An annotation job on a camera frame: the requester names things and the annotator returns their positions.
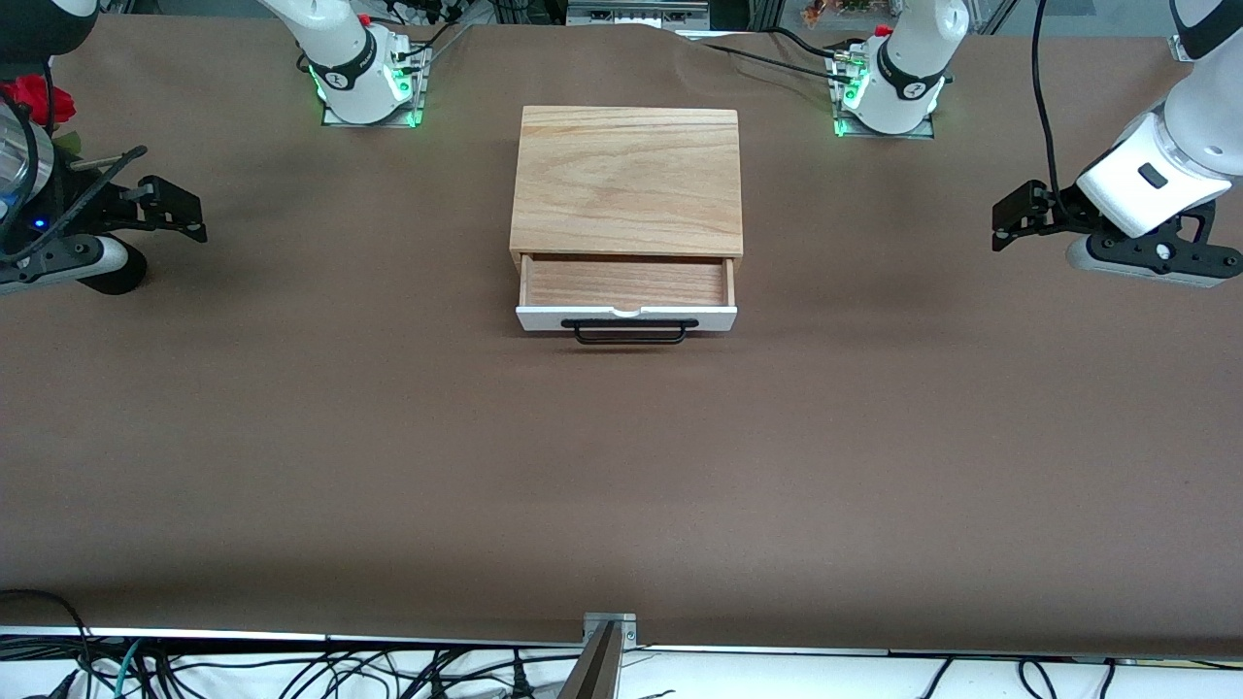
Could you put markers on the black cylindrical vase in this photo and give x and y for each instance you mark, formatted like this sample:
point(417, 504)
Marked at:
point(121, 282)

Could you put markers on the orange background item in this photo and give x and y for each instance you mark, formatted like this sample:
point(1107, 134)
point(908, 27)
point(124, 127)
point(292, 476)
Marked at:
point(835, 10)

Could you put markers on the aluminium table edge rail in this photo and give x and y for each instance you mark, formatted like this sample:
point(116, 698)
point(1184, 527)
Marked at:
point(194, 635)

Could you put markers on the brown table cover sheet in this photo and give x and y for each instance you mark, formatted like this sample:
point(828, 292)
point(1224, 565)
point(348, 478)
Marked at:
point(621, 466)

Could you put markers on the dark metal post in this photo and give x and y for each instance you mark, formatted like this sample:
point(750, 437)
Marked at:
point(594, 670)

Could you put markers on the grey electronics box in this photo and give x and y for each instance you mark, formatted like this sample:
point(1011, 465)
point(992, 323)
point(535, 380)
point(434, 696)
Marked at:
point(636, 12)

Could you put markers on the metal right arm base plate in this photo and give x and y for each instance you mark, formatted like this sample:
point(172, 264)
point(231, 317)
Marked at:
point(418, 107)

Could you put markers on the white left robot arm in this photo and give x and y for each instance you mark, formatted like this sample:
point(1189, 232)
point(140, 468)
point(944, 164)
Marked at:
point(913, 58)

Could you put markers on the grey metal clamp bracket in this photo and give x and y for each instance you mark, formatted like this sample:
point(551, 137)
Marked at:
point(626, 631)

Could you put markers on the aluminium frame profile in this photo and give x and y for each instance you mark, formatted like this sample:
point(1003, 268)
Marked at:
point(1187, 49)

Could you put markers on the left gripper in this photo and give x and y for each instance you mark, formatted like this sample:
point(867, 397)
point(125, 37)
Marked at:
point(1060, 216)

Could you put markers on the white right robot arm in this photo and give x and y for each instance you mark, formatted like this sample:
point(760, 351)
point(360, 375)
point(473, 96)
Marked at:
point(340, 49)

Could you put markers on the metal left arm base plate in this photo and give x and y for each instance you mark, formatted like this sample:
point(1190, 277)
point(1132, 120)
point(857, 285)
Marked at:
point(923, 131)

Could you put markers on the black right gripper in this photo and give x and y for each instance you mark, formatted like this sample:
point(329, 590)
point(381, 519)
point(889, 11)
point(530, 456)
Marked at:
point(97, 206)

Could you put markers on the light wooden drawer cabinet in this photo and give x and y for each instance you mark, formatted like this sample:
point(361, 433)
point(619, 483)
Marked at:
point(626, 175)

